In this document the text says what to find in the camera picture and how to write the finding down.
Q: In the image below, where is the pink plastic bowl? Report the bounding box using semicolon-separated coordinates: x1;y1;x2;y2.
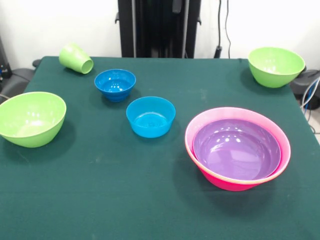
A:
184;106;292;185
201;164;261;192

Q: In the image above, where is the purple plastic bowl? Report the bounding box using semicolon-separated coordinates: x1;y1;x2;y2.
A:
192;118;282;181

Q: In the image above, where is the dark blue plastic bowl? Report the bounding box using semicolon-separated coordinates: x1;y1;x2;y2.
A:
94;68;137;102

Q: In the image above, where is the green plastic cup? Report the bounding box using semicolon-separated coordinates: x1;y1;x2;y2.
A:
58;42;95;75

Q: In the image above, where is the green plastic bowl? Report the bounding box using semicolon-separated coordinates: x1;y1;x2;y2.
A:
0;91;67;149
247;46;306;89

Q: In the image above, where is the light blue plastic bowl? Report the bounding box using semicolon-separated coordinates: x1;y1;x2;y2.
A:
125;96;176;139

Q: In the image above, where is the black device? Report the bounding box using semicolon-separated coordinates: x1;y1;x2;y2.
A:
0;34;12;83

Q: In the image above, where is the dark green table cloth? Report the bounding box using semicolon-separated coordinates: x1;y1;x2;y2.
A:
0;56;320;240

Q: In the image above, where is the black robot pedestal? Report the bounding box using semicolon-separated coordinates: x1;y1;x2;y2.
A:
114;0;202;59

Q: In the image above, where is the black wall cable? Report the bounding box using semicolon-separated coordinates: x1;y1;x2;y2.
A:
213;0;231;60

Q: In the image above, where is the black pedestal leg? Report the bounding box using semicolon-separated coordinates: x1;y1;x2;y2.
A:
0;58;42;101
289;69;320;111

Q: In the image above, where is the white and blue cable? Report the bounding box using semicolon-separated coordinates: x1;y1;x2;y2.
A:
301;76;320;135

